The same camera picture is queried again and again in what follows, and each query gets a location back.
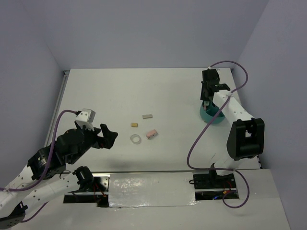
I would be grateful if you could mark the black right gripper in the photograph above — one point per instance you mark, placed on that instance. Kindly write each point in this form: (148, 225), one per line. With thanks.
(203, 97)

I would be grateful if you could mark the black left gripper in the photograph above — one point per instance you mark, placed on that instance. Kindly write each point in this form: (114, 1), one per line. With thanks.
(107, 141)

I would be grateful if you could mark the clear tape roll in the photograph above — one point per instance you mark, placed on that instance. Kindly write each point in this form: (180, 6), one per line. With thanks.
(135, 139)

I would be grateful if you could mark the grey rectangular eraser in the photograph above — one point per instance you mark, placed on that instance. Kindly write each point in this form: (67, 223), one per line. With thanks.
(147, 116)

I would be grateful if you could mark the pink correction tape dispenser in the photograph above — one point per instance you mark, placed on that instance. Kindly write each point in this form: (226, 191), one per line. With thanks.
(205, 105)

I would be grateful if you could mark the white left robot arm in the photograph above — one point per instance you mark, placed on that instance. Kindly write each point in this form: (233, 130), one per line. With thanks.
(31, 188)

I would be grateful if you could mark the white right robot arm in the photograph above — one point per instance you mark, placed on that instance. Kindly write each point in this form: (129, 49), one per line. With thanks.
(246, 136)

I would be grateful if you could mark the teal round desk organizer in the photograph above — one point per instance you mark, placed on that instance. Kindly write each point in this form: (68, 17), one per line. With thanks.
(210, 113)

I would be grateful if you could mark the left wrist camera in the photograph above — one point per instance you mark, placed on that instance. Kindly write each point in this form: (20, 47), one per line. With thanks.
(85, 118)

